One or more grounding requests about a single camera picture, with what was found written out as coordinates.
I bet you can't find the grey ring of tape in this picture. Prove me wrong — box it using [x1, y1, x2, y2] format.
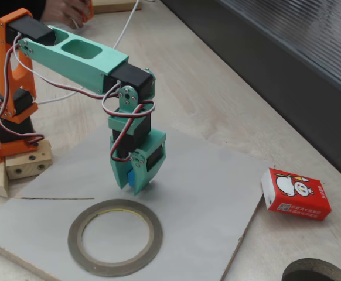
[67, 198, 163, 278]

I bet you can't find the white usb cable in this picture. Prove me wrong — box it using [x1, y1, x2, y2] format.
[37, 0, 155, 105]

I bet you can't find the person's hand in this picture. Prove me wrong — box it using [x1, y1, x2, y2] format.
[43, 0, 91, 30]

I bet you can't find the round table cable hole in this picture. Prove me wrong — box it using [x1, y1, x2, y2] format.
[281, 258, 341, 281]

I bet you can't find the wooden base block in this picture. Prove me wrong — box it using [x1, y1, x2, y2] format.
[5, 139, 53, 180]

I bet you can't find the white work board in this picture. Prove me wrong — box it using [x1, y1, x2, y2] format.
[0, 112, 270, 281]

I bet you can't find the orange green leader arm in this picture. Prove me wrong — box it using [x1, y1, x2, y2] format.
[81, 0, 94, 23]

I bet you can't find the red tissue box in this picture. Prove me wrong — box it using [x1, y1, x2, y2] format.
[260, 167, 332, 222]

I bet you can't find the glass desk partition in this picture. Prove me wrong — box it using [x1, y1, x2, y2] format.
[160, 0, 341, 191]

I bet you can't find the flat wooden plank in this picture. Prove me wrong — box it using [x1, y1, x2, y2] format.
[93, 0, 142, 15]

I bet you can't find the black sleeved forearm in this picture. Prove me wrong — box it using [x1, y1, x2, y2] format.
[0, 0, 47, 26]

